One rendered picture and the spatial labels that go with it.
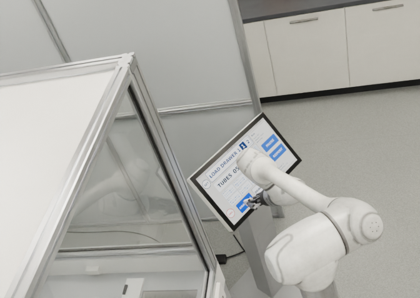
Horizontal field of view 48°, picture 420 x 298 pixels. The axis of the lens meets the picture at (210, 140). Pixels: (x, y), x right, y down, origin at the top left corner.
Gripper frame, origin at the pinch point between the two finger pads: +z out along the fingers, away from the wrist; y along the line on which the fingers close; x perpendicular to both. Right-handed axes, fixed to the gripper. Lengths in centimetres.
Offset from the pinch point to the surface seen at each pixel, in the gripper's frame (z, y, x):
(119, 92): -73, 43, -63
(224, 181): 3.7, 1.5, -14.1
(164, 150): -47, 33, -43
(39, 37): 64, 4, -132
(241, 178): 3.7, -6.3, -9.5
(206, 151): 82, -38, -23
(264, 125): 3.6, -34.0, -20.0
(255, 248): 41, -4, 30
